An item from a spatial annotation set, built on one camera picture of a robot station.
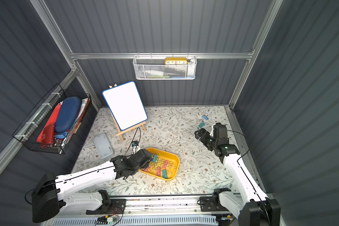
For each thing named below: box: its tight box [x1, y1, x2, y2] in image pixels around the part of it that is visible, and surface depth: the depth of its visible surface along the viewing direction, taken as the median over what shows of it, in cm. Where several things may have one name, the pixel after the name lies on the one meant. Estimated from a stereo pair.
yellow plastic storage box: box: [139, 147, 180, 181], surface depth 88 cm
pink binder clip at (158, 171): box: [156, 166, 162, 177], surface depth 86 cm
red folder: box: [36, 101, 64, 146], surface depth 68 cm
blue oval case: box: [54, 96, 82, 133], surface depth 74 cm
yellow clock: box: [164, 56, 188, 65], surface depth 90 cm
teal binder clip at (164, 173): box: [161, 169, 169, 179], surface depth 85 cm
